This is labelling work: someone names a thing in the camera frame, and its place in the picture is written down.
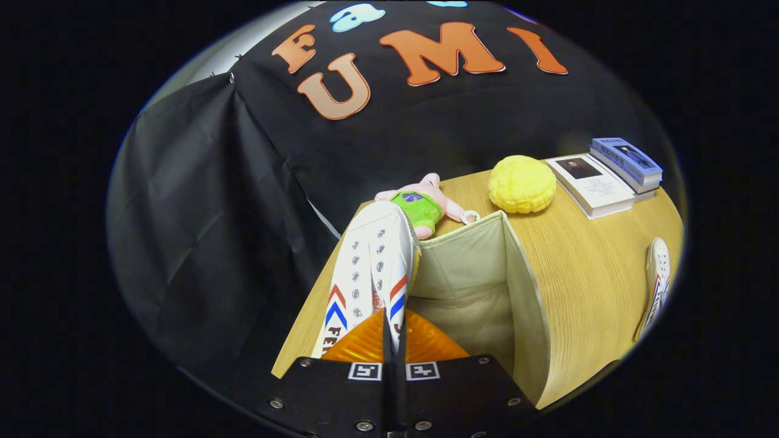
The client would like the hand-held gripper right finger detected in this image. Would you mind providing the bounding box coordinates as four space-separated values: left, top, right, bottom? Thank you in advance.
397 309 541 437

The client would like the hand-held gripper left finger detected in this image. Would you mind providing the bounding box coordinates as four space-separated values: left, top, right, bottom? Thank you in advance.
256 308 395 437

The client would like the beige fabric storage box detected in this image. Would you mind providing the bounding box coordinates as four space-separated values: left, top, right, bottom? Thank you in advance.
405 210 552 410

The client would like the white striped canvas shoe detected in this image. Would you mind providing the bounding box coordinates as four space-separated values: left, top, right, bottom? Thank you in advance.
310 201 422 360
633 237 672 342

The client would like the pink starfish plush toy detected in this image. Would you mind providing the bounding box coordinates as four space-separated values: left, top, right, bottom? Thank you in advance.
374 173 481 240

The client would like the yellow round plush toy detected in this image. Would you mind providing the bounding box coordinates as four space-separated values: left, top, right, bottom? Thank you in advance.
488 155 557 215

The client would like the white book with dark portrait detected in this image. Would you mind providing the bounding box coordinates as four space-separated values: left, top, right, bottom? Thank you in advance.
545 153 636 220

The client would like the plain white book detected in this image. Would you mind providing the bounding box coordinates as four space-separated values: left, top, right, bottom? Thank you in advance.
589 149 662 203

